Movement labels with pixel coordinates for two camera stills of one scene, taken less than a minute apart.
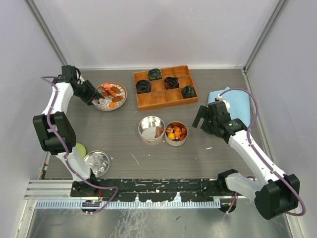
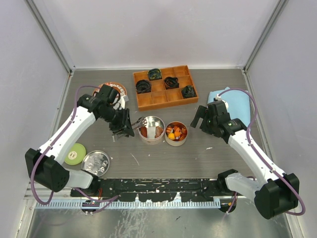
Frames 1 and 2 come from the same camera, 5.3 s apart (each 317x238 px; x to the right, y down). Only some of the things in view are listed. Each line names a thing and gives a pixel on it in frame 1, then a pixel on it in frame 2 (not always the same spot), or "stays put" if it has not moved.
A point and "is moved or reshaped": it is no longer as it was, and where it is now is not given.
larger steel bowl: (151, 130) stays put
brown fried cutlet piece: (117, 98) is moved or reshaped
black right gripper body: (208, 124) stays put
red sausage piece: (184, 134) stays put
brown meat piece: (159, 131) stays put
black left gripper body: (85, 92) -> (117, 119)
